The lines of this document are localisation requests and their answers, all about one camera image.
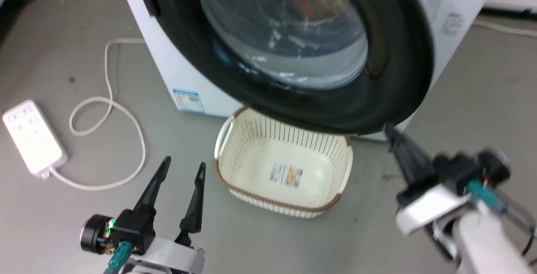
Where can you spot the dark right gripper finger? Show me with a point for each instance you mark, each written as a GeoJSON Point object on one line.
{"type": "Point", "coordinates": [405, 160]}
{"type": "Point", "coordinates": [421, 160]}

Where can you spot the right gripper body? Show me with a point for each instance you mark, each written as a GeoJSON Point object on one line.
{"type": "Point", "coordinates": [444, 190]}

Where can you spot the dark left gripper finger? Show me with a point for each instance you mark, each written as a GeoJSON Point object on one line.
{"type": "Point", "coordinates": [154, 186]}
{"type": "Point", "coordinates": [194, 207]}

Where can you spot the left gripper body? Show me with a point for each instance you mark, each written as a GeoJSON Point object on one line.
{"type": "Point", "coordinates": [168, 255]}

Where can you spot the black round glass washer door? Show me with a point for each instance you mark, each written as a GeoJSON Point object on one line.
{"type": "Point", "coordinates": [394, 56]}

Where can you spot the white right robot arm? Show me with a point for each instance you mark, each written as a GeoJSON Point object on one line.
{"type": "Point", "coordinates": [491, 244]}

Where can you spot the white washing machine body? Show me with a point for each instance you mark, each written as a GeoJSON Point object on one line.
{"type": "Point", "coordinates": [159, 51]}

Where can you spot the cream plastic laundry basket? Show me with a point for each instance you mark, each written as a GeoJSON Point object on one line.
{"type": "Point", "coordinates": [256, 148]}

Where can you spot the blue energy label sticker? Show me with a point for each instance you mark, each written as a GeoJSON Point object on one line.
{"type": "Point", "coordinates": [188, 100]}

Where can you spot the barcode label in basket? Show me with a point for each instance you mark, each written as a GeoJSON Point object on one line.
{"type": "Point", "coordinates": [287, 175]}

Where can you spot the white power strip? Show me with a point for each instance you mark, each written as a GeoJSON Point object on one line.
{"type": "Point", "coordinates": [32, 136]}

